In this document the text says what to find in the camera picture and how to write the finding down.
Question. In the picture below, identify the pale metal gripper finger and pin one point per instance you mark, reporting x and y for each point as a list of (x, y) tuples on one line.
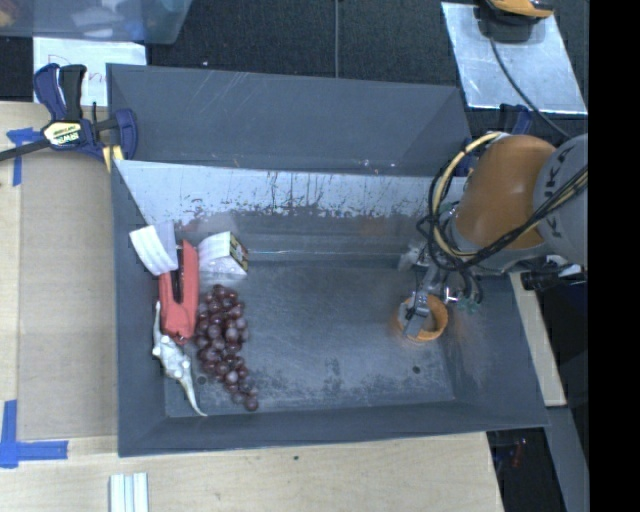
[(410, 311), (417, 320)]

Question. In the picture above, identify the orange cup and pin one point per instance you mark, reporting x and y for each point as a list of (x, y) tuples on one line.
[(437, 320)]

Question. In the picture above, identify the grey metal bin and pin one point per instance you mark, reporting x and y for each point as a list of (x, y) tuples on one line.
[(320, 325)]

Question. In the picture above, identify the dark red grape bunch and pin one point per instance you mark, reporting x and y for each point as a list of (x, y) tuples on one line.
[(222, 335)]

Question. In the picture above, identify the white box with yellow print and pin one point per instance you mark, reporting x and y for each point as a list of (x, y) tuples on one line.
[(220, 252)]

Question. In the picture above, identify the white spiky shell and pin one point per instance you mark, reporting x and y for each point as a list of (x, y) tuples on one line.
[(175, 362)]

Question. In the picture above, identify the white ribbed cloth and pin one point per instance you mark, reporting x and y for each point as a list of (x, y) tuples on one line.
[(152, 250)]

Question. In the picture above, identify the pale brown flat board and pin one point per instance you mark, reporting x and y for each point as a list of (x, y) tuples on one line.
[(65, 300)]

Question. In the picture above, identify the black cylinder on white bracket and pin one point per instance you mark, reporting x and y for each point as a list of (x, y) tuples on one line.
[(542, 279)]

